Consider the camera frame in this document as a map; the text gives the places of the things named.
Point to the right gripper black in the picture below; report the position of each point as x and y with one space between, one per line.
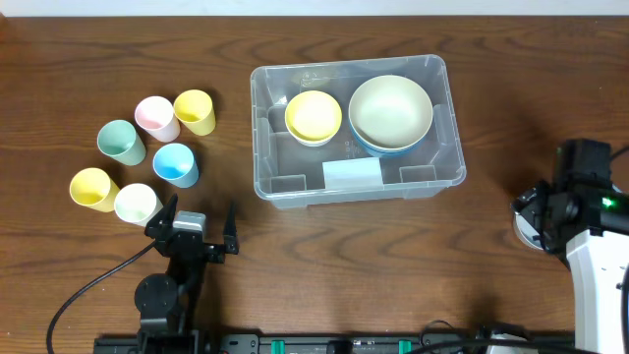
529 203

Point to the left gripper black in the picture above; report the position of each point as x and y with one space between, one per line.
195 247

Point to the green plastic cup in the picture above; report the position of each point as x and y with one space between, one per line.
119 140

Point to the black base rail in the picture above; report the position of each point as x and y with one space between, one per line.
253 344

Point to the yellow plastic cup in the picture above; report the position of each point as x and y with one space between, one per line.
194 108
93 188

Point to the large beige bowl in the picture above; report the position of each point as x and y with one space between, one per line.
390 112

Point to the pink plastic cup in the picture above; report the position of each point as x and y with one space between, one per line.
155 114

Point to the silver camera on left gripper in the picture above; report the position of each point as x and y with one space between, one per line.
190 221

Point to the yellow plastic cup lower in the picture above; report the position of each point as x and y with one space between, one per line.
93 188

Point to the pale white-green plastic cup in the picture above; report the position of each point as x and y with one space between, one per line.
137 204

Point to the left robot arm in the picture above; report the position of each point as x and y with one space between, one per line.
167 301

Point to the light grey-blue bowl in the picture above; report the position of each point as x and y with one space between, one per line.
527 234

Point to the small white bowl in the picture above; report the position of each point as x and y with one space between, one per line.
313 139

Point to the yellow bowl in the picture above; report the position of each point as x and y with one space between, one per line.
313 110

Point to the blue plastic cup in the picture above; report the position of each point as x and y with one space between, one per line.
176 164

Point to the white label on bin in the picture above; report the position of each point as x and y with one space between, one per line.
359 173

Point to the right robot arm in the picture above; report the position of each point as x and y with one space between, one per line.
599 272

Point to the yellow plastic cup upper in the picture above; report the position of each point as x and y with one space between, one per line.
194 108

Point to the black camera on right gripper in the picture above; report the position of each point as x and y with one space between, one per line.
582 162

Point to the clear plastic storage bin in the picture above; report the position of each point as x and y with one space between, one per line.
289 175

